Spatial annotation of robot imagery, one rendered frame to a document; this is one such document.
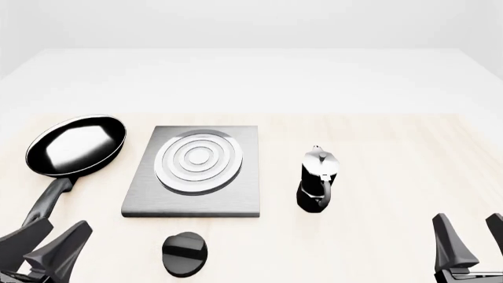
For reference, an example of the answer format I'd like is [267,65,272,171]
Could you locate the round black stove knob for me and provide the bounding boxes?
[161,231,210,277]

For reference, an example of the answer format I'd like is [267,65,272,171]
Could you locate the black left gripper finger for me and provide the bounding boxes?
[22,219,94,283]
[0,218,54,261]

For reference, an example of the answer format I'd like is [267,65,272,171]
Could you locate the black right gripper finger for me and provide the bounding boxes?
[431,212,481,274]
[485,212,503,248]

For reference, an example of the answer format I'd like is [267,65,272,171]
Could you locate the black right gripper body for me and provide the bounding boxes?
[433,260,503,283]

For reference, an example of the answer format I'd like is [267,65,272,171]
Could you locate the grey stove plate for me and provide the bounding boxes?
[121,125,262,219]

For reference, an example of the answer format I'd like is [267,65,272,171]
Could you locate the black and silver moka pot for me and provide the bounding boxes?
[296,145,340,214]

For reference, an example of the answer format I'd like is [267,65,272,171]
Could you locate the black frying pan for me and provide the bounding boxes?
[21,114,127,229]

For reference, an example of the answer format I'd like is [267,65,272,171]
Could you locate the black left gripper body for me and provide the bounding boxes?
[0,255,54,283]

